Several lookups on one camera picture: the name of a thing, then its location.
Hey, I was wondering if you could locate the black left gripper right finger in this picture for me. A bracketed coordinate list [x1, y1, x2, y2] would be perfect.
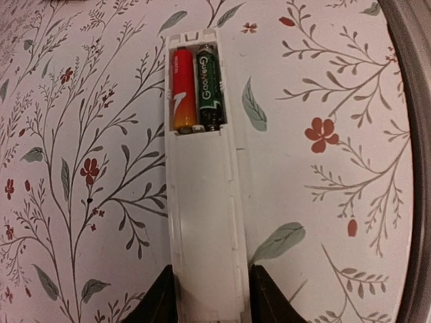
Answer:
[249, 264, 307, 323]

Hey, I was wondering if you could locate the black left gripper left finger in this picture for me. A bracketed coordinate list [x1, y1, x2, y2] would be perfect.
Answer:
[123, 264, 178, 323]

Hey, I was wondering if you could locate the red green battery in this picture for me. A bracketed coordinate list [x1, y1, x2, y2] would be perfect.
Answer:
[172, 48, 197, 134]

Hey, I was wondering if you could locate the floral patterned table mat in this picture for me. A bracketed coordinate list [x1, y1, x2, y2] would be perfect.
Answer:
[1, 1, 413, 322]

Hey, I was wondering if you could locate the aluminium front frame rail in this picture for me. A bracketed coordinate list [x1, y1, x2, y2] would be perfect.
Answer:
[380, 1, 430, 322]

